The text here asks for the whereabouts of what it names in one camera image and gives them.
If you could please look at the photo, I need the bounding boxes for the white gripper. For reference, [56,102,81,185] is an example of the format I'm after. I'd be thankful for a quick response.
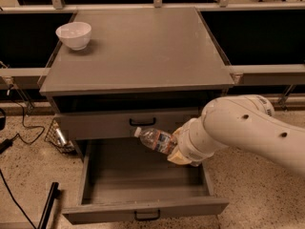
[167,118,215,166]

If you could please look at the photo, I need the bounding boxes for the clear plastic water bottle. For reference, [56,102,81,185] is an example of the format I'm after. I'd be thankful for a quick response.
[134,127,177,155]

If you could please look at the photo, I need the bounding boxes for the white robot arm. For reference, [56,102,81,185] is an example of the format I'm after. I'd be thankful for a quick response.
[168,94,305,176]

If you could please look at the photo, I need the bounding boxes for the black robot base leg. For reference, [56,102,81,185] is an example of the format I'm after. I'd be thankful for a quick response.
[37,182,60,229]

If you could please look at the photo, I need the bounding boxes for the open grey middle drawer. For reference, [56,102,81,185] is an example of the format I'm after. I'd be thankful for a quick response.
[63,137,229,224]

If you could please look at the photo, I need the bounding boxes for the grey top drawer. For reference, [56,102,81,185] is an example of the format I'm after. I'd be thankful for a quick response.
[55,107,202,140]

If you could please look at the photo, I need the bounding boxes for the grey drawer cabinet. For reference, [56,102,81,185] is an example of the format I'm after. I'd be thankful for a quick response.
[40,8,234,156]

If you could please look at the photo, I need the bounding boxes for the white bowl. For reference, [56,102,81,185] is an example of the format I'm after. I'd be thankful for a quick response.
[55,22,92,51]

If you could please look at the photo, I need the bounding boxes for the wire mesh basket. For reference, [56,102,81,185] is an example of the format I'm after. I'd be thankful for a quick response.
[45,119,75,154]

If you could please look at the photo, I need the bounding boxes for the metal railing frame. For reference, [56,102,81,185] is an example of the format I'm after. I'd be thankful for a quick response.
[0,0,305,113]

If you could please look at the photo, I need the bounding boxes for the black floor cable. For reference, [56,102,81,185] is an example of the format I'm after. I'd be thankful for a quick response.
[0,83,46,229]

